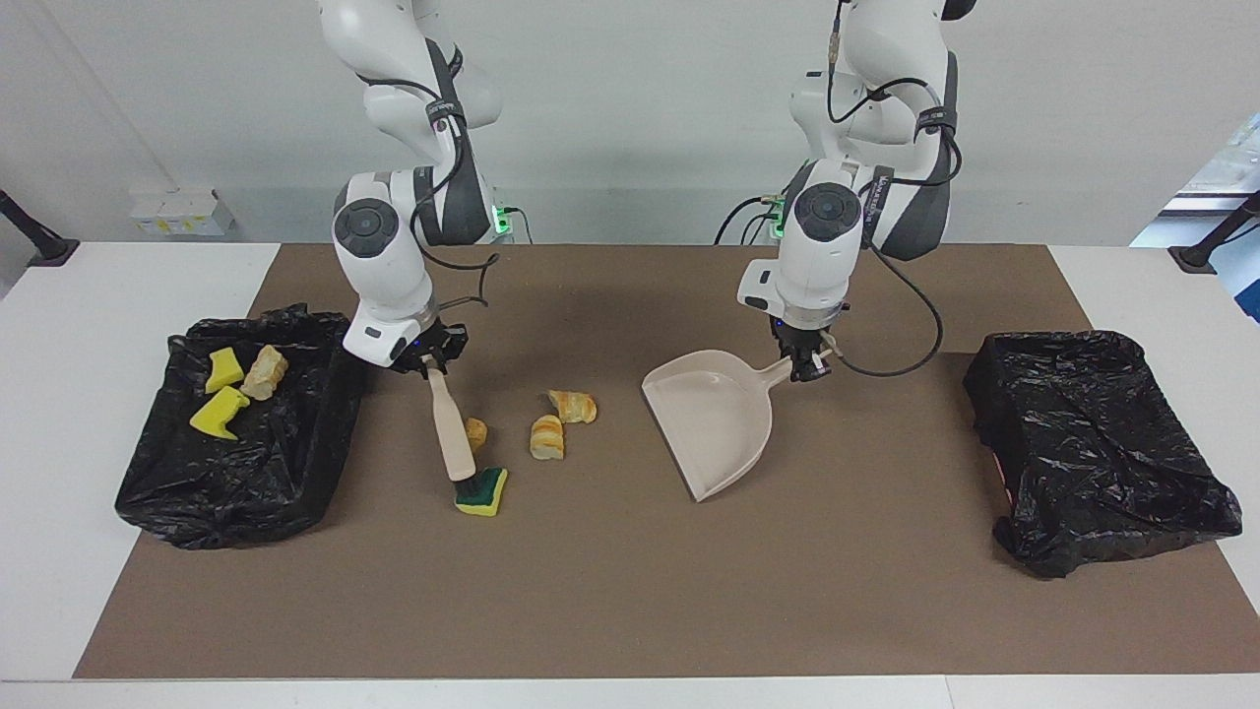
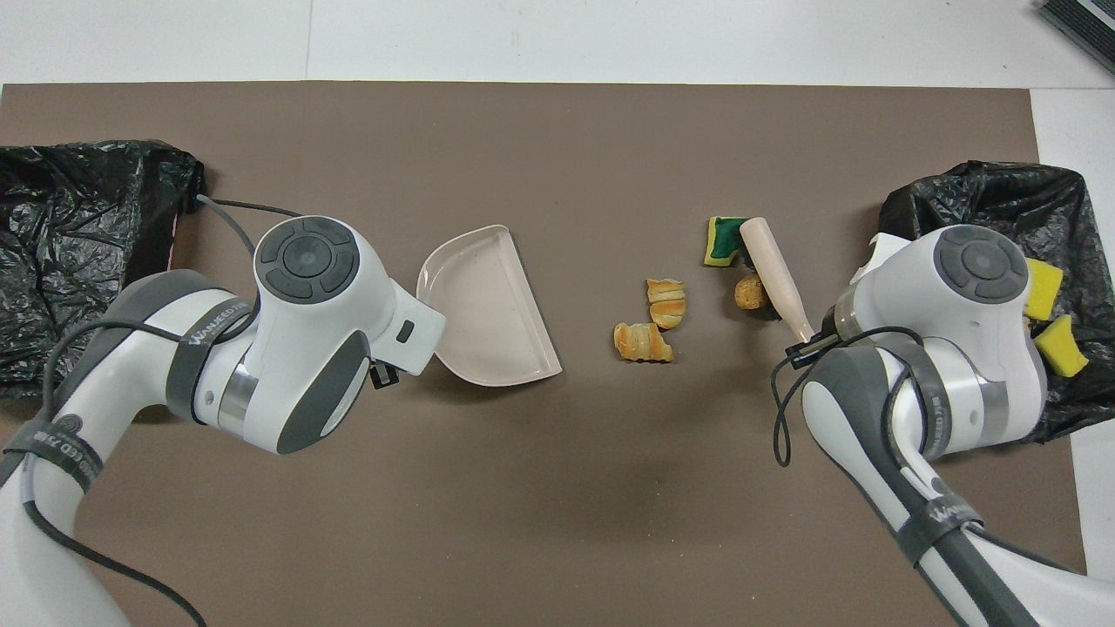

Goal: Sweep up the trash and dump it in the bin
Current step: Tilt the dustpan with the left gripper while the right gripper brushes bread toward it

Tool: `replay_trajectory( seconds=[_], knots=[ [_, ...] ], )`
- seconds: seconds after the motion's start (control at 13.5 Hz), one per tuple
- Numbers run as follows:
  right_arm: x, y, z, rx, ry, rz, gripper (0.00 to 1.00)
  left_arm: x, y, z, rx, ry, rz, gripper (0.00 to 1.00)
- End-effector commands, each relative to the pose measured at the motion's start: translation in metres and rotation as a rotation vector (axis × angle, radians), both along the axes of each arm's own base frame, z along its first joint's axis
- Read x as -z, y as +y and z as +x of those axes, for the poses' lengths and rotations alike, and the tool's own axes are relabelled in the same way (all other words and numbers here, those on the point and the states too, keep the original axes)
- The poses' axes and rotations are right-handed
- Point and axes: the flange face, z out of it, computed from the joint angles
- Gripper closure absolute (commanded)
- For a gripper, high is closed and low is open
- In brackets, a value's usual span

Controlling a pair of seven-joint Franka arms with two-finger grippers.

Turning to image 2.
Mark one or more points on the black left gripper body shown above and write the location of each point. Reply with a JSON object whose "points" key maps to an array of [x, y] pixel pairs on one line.
{"points": [[384, 375]]}

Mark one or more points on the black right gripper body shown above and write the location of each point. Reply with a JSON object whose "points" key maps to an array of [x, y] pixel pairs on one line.
{"points": [[826, 341]]}

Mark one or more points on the beige hand brush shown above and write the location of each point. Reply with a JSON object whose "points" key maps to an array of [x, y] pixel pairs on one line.
{"points": [[775, 270]]}

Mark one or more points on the oval golden toy bread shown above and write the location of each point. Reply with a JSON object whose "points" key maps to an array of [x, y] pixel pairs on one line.
{"points": [[749, 293]]}

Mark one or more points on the beige plastic dustpan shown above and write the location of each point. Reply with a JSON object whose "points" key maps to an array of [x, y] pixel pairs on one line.
{"points": [[488, 305]]}

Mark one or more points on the green and yellow sponge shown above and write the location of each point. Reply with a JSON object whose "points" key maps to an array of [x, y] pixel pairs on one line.
{"points": [[723, 244], [1045, 287]]}

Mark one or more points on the toy croissant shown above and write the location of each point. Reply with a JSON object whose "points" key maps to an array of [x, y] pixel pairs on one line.
{"points": [[643, 343], [666, 303]]}

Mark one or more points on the small yellow sponge piece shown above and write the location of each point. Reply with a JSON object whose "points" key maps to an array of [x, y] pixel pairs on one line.
{"points": [[1063, 348]]}

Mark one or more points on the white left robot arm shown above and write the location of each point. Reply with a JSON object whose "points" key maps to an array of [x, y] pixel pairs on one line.
{"points": [[314, 348]]}

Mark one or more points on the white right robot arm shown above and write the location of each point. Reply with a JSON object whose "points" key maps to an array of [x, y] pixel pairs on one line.
{"points": [[958, 348]]}

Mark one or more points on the bin with black bag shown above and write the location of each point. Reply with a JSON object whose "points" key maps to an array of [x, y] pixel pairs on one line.
{"points": [[70, 226], [1002, 196]]}

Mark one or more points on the brown table mat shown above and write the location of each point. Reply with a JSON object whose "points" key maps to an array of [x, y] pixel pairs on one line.
{"points": [[523, 157]]}

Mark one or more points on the dark ribbed device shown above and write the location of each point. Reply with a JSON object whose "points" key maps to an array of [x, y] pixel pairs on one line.
{"points": [[1089, 19]]}

